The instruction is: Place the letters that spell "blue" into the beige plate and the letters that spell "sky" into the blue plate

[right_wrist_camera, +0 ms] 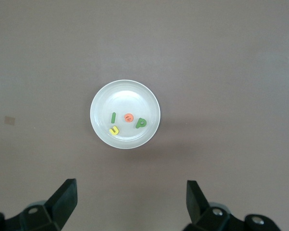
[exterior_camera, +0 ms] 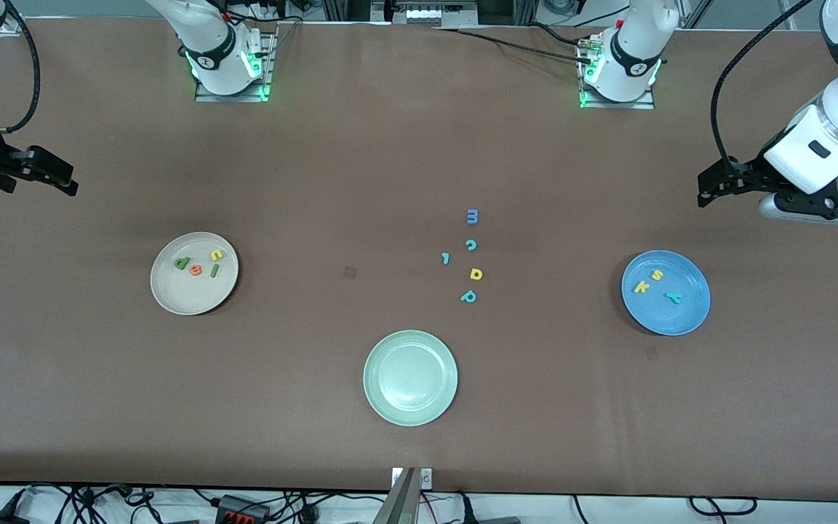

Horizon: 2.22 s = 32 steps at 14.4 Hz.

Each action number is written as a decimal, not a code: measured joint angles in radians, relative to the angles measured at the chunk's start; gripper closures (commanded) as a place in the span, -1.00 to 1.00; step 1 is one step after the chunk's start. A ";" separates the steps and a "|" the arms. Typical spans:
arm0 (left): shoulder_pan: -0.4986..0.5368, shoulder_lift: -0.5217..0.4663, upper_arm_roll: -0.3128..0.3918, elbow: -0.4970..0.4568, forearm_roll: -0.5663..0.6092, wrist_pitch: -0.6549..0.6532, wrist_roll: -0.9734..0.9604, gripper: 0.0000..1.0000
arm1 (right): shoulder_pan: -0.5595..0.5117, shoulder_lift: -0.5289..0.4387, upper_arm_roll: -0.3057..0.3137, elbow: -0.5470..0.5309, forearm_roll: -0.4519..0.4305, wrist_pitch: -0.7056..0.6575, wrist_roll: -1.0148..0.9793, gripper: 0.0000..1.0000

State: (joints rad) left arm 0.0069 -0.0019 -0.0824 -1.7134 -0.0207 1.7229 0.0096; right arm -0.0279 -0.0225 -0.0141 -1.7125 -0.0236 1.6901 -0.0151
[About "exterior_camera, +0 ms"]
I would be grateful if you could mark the teal foam letter y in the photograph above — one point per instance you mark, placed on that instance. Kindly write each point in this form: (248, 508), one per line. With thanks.
(673, 297)

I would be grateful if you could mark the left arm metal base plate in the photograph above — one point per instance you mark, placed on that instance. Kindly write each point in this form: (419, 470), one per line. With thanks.
(619, 105)

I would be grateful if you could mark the green foam letter p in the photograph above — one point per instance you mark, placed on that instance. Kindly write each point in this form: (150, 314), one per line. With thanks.
(181, 263)

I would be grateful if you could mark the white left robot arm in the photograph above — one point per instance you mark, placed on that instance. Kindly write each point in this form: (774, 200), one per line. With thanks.
(633, 51)

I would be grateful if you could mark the yellow foam letter k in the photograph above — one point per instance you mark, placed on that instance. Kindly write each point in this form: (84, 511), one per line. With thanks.
(641, 287)

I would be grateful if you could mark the teal foam letter p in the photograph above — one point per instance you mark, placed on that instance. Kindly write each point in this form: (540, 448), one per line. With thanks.
(468, 296)

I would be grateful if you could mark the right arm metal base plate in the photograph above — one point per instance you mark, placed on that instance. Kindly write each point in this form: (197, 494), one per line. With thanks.
(233, 97)

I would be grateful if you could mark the black orange power strip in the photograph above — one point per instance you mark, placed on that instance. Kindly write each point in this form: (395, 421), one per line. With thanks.
(241, 507)

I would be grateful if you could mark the metal camera post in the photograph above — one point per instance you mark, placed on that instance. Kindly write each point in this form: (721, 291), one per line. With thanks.
(401, 506)

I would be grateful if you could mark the blue round plate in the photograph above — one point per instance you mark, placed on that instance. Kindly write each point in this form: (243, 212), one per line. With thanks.
(673, 320)

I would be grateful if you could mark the white post foot bracket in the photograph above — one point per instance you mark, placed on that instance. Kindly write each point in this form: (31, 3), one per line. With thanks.
(426, 478)

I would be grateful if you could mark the white terminal block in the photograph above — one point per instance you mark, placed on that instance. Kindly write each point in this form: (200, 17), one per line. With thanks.
(425, 16)

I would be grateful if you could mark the yellow foam letter a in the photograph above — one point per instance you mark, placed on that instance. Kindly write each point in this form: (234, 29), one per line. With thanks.
(476, 274)

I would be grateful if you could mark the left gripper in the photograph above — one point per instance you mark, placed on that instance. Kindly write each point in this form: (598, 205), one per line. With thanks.
(752, 175)

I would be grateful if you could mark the pale green round plate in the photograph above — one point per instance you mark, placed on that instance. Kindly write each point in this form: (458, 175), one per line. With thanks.
(410, 378)

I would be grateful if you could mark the aluminium table corner bracket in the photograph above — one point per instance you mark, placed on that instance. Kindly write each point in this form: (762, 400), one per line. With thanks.
(17, 29)

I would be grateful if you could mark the beige brown round plate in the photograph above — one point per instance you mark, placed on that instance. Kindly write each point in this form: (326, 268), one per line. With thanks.
(186, 295)

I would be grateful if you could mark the yellow foam letter u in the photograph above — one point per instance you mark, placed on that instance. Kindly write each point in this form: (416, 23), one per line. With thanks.
(217, 255)

